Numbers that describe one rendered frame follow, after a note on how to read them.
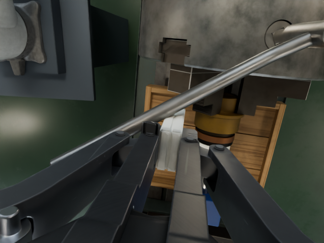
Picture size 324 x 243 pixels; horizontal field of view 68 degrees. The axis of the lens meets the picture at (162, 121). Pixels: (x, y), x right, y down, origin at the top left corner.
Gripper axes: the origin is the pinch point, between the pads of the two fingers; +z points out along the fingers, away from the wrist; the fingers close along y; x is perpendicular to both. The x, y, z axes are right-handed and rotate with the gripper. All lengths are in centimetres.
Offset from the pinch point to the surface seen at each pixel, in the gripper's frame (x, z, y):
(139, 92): -13, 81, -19
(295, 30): 9.4, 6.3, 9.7
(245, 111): -2.7, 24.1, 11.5
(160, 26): 9.1, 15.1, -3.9
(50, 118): -53, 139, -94
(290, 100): -17, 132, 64
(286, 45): 7.9, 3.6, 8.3
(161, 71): -0.2, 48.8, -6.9
